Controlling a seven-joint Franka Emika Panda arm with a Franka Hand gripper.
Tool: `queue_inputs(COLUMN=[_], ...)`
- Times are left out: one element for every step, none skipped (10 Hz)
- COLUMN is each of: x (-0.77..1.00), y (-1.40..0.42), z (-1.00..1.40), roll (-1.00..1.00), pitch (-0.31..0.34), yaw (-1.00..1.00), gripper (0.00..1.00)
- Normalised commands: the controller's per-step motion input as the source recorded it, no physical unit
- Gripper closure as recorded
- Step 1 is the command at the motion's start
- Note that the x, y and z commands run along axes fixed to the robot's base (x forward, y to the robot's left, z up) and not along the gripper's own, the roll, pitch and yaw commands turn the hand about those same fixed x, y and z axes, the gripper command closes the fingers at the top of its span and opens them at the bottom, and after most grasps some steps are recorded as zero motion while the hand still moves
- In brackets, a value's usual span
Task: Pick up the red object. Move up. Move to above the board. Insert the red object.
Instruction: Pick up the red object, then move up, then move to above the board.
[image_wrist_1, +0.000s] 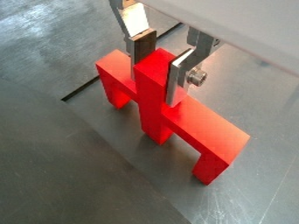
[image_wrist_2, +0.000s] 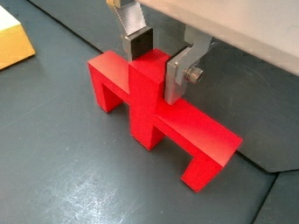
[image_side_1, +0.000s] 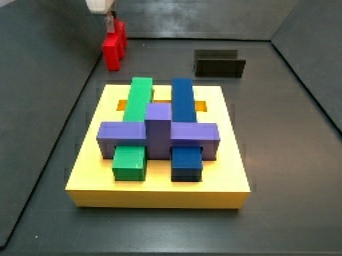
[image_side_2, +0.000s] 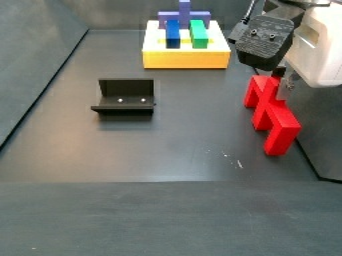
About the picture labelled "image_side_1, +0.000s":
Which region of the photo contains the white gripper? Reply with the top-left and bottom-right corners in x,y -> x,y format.
85,0 -> 116,33

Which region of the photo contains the red cross-shaped block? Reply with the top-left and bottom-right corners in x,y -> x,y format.
101,19 -> 128,71

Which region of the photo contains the purple cross-shaped block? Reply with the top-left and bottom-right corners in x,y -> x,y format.
96,103 -> 220,161

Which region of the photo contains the yellow base board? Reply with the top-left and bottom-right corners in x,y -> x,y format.
65,85 -> 249,209

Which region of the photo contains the green bar block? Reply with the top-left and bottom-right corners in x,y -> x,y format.
112,77 -> 152,181

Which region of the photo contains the blue bar block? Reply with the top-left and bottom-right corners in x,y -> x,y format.
171,78 -> 203,182

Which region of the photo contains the black angled bracket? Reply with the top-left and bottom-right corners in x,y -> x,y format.
193,49 -> 245,78

